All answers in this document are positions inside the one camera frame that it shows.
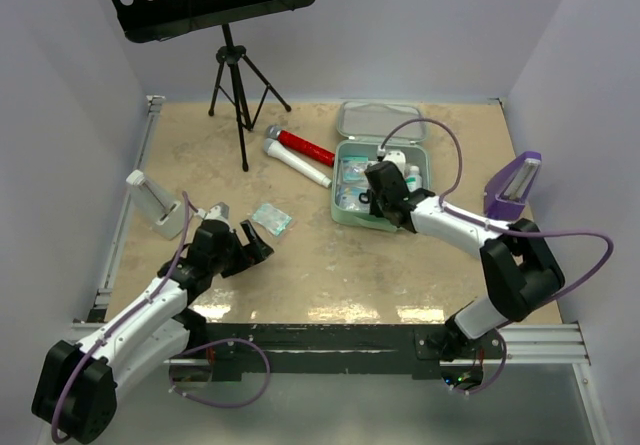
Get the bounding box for white plastic medicine bottle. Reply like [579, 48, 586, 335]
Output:
[405, 165, 422, 192]

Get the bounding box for plaster strips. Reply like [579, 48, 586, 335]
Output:
[252, 203, 292, 237]

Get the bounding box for blue cotton swab pouch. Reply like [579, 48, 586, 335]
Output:
[336, 185, 370, 214]

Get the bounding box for teal adhesive tape packet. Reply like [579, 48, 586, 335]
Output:
[342, 156, 370, 173]

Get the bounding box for mint green medicine kit case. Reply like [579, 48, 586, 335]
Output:
[330, 101, 431, 232]

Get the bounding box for bandage scissors with black handles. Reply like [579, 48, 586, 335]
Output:
[358, 190, 372, 206]

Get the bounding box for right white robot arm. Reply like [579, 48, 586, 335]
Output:
[365, 161, 565, 361]

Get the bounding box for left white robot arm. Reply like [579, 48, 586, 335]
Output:
[31, 218, 274, 444]

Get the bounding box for white plastic stand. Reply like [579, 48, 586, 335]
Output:
[126, 169, 191, 240]

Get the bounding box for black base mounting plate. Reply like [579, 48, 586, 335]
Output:
[174, 323, 503, 381]

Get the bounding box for red toy microphone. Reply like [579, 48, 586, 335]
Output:
[266, 125, 335, 167]

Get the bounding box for white toy microphone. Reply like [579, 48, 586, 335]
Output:
[263, 138, 332, 188]

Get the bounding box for purple plastic stand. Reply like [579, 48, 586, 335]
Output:
[483, 151, 542, 221]

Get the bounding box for black music stand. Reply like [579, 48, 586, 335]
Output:
[94, 0, 317, 173]

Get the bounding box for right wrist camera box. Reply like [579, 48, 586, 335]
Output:
[377, 148, 407, 173]

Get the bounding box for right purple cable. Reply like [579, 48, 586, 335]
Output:
[379, 117, 615, 396]

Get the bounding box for aluminium frame rail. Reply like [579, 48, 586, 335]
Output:
[37, 95, 166, 445]

